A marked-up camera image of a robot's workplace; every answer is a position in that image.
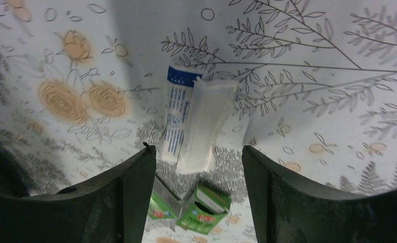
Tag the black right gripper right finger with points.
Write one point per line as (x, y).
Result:
(288, 207)

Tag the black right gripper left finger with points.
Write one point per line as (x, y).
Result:
(109, 207)

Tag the green wind oil box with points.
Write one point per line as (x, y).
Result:
(202, 209)

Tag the white flat wrapped bandage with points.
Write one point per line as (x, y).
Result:
(212, 103)

